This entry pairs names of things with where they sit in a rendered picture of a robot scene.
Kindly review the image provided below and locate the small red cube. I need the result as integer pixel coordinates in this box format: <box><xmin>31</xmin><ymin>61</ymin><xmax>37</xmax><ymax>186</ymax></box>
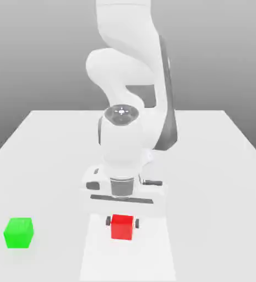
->
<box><xmin>110</xmin><ymin>214</ymin><xmax>135</xmax><ymax>241</ymax></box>

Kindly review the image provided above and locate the small green cube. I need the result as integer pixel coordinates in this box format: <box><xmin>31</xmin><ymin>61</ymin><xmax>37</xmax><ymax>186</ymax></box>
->
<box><xmin>3</xmin><ymin>217</ymin><xmax>35</xmax><ymax>250</ymax></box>

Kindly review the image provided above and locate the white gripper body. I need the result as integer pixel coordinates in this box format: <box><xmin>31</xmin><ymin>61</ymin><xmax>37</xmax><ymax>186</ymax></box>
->
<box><xmin>83</xmin><ymin>188</ymin><xmax>164</xmax><ymax>215</ymax></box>

